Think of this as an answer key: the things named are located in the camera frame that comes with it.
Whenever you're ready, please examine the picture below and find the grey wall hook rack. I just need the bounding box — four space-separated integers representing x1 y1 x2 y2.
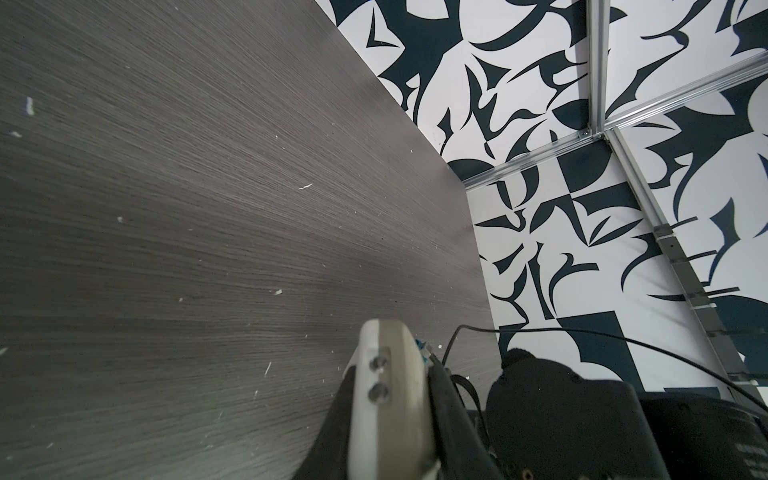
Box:
652 224 767 396

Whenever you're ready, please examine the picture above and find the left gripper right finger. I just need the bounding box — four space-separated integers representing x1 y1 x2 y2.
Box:
427 363 503 479

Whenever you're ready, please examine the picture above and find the white remote control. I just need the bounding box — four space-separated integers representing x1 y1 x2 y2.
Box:
347 319 440 480

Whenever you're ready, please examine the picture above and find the horizontal aluminium frame bar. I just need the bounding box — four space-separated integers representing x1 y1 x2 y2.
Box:
464 51 767 193

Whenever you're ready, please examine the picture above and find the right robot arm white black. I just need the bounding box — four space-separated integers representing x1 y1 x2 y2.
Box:
450 349 767 479

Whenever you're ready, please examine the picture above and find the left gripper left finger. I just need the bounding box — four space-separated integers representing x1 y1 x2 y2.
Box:
293 366 356 480

